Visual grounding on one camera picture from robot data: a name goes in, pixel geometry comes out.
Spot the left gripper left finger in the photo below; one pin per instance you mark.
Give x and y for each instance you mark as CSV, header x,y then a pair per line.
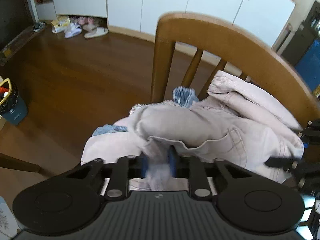
x,y
138,167

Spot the yellow white box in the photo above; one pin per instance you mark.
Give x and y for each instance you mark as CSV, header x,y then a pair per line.
x,y
61,24

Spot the white slipper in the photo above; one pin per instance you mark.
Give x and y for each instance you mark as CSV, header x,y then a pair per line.
x,y
97,32

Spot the white sneaker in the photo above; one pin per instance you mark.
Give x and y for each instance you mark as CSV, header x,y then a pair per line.
x,y
73,30

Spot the blue trash bin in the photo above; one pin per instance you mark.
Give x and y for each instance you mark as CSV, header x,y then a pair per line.
x,y
13,107

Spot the beige cargo pants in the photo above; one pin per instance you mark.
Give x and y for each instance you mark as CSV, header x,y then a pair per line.
x,y
237,121

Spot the wooden chair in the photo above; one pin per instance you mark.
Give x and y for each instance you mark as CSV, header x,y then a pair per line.
x,y
232,45

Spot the light blue denim garment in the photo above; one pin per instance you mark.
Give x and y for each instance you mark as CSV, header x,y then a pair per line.
x,y
181,97

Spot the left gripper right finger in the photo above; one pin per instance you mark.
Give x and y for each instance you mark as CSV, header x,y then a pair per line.
x,y
179,165

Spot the white cabinet row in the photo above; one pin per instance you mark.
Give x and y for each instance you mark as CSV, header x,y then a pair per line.
x,y
263,18

